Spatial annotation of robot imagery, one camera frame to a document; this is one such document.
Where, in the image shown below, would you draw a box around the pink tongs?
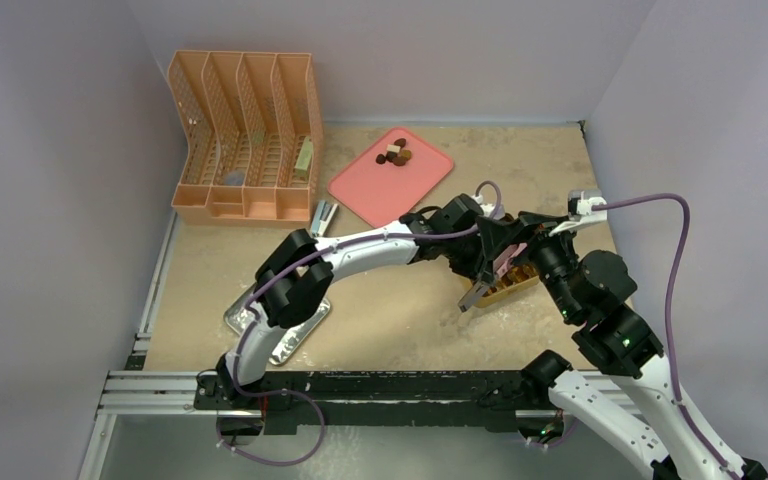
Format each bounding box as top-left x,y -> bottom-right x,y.
492,243 -> 527,282

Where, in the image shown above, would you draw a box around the gold chocolate box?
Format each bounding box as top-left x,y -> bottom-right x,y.
474,264 -> 540,308

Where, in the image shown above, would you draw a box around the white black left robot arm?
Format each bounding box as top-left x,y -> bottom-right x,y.
216,194 -> 504,409

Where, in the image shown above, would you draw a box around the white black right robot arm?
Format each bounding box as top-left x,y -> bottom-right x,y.
477,203 -> 768,479

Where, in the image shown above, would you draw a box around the pink plastic tray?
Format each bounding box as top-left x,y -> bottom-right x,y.
328,127 -> 454,228

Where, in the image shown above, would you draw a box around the grey blue stapler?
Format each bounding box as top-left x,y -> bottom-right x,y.
310,200 -> 338,238

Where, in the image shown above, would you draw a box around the green eraser block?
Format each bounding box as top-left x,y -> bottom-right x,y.
293,136 -> 314,180

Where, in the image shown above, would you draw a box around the silver foil tray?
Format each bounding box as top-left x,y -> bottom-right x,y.
223,285 -> 331,366

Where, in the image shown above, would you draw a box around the orange plastic file organizer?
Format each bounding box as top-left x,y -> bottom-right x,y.
167,50 -> 325,228

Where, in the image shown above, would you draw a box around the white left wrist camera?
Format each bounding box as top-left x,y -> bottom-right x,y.
472,194 -> 506,220

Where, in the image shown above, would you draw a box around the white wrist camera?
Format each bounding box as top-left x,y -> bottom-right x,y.
549,189 -> 607,236
472,194 -> 506,220

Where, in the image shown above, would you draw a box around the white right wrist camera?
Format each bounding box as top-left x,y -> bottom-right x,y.
549,189 -> 607,236

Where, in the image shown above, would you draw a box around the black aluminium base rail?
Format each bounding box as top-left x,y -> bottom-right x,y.
95,369 -> 630,439

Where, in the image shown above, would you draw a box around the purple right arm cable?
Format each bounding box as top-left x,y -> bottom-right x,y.
594,193 -> 768,480

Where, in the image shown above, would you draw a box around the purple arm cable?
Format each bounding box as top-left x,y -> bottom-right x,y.
214,180 -> 503,466
594,193 -> 768,480

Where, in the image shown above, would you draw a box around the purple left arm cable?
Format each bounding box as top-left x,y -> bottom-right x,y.
214,180 -> 503,466

